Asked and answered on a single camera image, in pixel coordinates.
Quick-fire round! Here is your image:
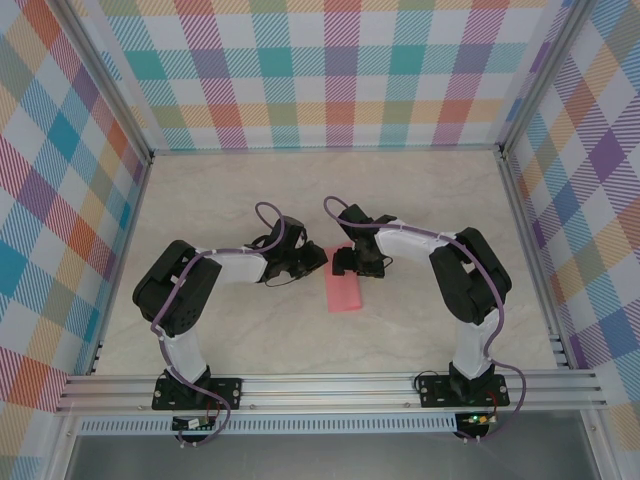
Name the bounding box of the pink paper sheet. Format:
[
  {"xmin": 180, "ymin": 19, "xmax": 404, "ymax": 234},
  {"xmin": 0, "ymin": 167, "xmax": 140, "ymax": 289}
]
[{"xmin": 322, "ymin": 239, "xmax": 365, "ymax": 314}]

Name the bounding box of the grey metal sheet panel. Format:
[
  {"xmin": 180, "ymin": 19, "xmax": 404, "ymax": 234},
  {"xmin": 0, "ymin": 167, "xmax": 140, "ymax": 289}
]
[{"xmin": 64, "ymin": 433, "xmax": 599, "ymax": 480}]

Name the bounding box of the aluminium frame cross bar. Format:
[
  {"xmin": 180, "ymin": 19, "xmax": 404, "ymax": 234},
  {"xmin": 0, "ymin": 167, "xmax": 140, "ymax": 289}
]
[{"xmin": 149, "ymin": 143, "xmax": 504, "ymax": 157}]

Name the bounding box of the aluminium mounting rail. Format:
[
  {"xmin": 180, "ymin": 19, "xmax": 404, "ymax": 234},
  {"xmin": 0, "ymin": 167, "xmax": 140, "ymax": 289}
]
[{"xmin": 54, "ymin": 368, "xmax": 609, "ymax": 414}]

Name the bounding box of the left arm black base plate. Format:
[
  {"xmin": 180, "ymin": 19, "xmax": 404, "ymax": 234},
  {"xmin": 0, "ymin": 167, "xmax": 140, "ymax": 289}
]
[{"xmin": 151, "ymin": 375, "xmax": 245, "ymax": 412}]

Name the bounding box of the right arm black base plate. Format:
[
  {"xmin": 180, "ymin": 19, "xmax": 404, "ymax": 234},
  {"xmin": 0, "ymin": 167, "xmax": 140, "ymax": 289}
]
[{"xmin": 415, "ymin": 372, "xmax": 510, "ymax": 409}]

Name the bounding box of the aluminium frame side rail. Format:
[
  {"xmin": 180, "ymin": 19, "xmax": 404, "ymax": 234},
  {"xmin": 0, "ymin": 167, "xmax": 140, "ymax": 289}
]
[
  {"xmin": 497, "ymin": 149, "xmax": 574, "ymax": 371},
  {"xmin": 87, "ymin": 154, "xmax": 154, "ymax": 376}
]

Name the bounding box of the grey slotted cable tray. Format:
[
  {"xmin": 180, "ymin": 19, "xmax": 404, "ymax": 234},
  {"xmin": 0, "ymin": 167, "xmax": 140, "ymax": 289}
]
[{"xmin": 74, "ymin": 412, "xmax": 501, "ymax": 435}]

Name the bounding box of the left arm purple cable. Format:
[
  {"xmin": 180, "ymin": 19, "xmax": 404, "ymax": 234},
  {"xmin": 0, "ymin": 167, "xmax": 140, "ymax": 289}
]
[{"xmin": 149, "ymin": 201, "xmax": 301, "ymax": 449}]

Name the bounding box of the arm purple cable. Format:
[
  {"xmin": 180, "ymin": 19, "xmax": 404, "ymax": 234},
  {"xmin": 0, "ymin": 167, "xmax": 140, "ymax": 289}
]
[
  {"xmin": 322, "ymin": 195, "xmax": 530, "ymax": 444},
  {"xmin": 149, "ymin": 201, "xmax": 301, "ymax": 449}
]

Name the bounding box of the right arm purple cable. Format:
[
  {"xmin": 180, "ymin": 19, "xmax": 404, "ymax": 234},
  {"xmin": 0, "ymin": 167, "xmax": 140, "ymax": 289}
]
[{"xmin": 322, "ymin": 195, "xmax": 530, "ymax": 444}]

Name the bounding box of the aluminium frame post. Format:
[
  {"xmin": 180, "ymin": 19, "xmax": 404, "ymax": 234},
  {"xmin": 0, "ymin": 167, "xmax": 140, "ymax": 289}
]
[
  {"xmin": 59, "ymin": 0, "xmax": 154, "ymax": 162},
  {"xmin": 499, "ymin": 0, "xmax": 589, "ymax": 157}
]

